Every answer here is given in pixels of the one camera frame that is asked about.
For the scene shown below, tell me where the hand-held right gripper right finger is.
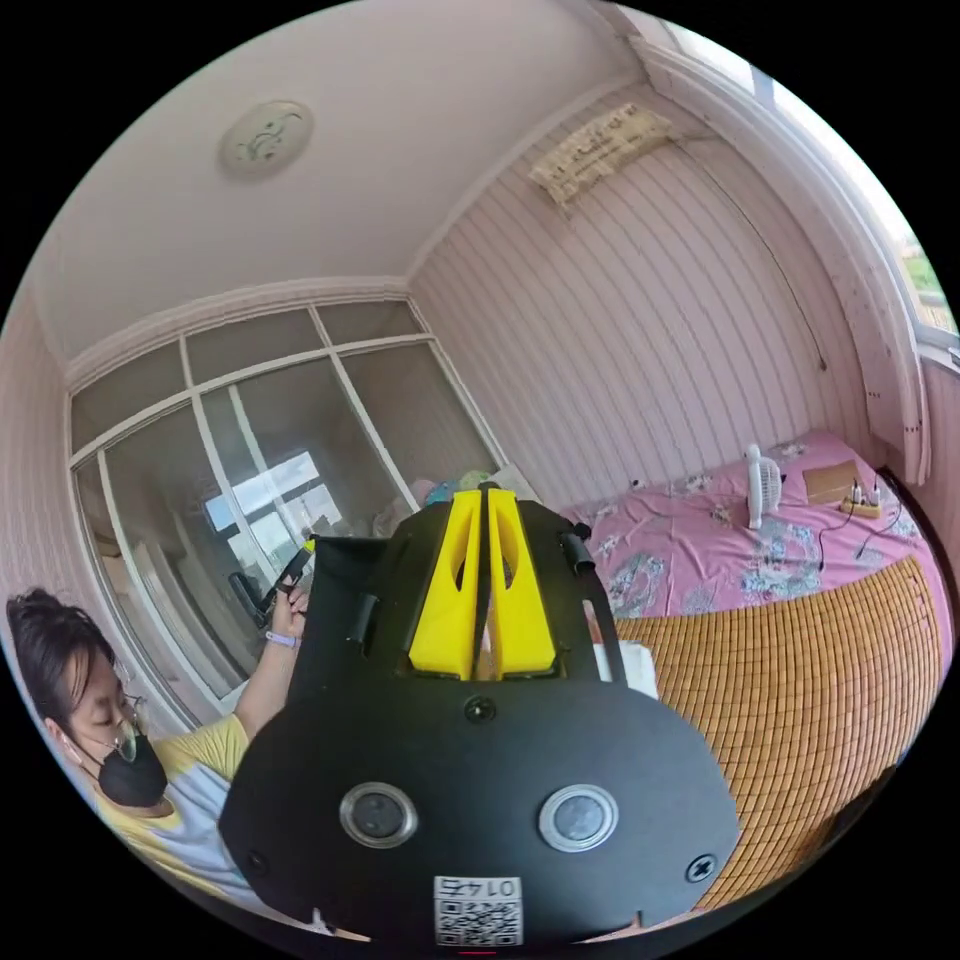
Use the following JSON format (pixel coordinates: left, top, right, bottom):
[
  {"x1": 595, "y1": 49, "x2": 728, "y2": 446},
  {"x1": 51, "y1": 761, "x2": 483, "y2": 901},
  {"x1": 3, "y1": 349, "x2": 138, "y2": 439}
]
[{"x1": 486, "y1": 489, "x2": 561, "y2": 682}]

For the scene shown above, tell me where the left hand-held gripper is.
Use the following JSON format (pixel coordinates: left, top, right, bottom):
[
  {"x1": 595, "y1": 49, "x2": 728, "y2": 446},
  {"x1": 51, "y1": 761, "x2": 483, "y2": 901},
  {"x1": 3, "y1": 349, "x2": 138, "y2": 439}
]
[{"x1": 253, "y1": 548, "x2": 316, "y2": 630}]

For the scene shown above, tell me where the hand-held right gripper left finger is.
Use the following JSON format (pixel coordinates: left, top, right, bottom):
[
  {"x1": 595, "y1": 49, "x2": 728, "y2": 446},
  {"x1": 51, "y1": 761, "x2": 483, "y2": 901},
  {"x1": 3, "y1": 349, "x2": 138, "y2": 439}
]
[{"x1": 407, "y1": 490, "x2": 482, "y2": 682}]

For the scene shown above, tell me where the person's left forearm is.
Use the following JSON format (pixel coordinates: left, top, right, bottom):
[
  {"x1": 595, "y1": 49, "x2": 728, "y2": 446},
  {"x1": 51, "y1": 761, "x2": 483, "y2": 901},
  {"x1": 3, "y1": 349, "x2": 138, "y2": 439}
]
[{"x1": 235, "y1": 634, "x2": 303, "y2": 738}]

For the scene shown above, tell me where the person's left hand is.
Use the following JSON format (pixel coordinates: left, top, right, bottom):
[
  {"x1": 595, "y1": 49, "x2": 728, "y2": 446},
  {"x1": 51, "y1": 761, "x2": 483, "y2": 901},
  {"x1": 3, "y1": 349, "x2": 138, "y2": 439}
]
[{"x1": 271, "y1": 586, "x2": 310, "y2": 640}]

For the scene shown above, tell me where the white cloth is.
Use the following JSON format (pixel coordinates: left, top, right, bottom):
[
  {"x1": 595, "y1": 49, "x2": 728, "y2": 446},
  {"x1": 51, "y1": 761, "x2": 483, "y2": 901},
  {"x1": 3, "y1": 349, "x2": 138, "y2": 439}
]
[{"x1": 590, "y1": 638, "x2": 660, "y2": 700}]

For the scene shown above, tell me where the bed with pink sheet and woven mat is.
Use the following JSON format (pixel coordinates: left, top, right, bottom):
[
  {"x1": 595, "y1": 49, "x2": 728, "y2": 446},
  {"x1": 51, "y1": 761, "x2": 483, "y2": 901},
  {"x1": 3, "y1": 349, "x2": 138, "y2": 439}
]
[{"x1": 558, "y1": 428, "x2": 955, "y2": 913}]

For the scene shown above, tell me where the person's body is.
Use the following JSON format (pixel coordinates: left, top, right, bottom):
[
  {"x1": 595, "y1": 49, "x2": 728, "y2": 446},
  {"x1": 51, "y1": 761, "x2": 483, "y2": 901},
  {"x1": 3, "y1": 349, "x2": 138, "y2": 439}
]
[{"x1": 5, "y1": 587, "x2": 264, "y2": 905}]

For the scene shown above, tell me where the small white fan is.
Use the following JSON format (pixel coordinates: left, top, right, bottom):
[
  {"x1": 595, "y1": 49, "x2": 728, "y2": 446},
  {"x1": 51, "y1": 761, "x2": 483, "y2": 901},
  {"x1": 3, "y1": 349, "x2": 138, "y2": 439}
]
[{"x1": 742, "y1": 443, "x2": 787, "y2": 531}]

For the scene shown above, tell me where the brown flat carton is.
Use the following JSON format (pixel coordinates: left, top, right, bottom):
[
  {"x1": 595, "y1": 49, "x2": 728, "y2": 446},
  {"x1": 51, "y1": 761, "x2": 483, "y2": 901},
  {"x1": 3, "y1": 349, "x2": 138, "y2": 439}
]
[{"x1": 802, "y1": 460, "x2": 861, "y2": 505}]

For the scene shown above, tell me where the round ceiling lamp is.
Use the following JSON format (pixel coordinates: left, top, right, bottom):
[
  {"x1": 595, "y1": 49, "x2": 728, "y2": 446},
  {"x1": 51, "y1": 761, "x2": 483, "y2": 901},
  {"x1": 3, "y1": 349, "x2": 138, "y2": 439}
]
[{"x1": 217, "y1": 99, "x2": 315, "y2": 183}]

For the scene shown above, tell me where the window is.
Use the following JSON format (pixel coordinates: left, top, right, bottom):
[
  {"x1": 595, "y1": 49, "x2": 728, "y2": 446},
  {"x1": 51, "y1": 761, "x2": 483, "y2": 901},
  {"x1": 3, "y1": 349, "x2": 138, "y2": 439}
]
[{"x1": 678, "y1": 28, "x2": 960, "y2": 354}]

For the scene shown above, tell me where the glass partition with white frame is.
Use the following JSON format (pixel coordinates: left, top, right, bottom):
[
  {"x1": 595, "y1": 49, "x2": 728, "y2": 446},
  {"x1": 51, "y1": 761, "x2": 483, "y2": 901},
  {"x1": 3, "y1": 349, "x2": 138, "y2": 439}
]
[{"x1": 65, "y1": 298, "x2": 505, "y2": 718}]

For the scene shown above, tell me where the black cable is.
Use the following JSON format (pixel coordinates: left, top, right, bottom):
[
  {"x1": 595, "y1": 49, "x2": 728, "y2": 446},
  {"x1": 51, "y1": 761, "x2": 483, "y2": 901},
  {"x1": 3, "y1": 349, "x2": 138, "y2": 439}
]
[
  {"x1": 856, "y1": 469, "x2": 904, "y2": 559},
  {"x1": 815, "y1": 511, "x2": 858, "y2": 567}
]

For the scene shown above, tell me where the cloth-covered wall air conditioner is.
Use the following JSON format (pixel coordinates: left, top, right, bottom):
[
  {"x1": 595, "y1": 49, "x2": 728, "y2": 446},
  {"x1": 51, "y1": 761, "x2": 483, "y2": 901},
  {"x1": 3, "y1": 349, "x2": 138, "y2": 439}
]
[{"x1": 528, "y1": 102, "x2": 680, "y2": 219}]

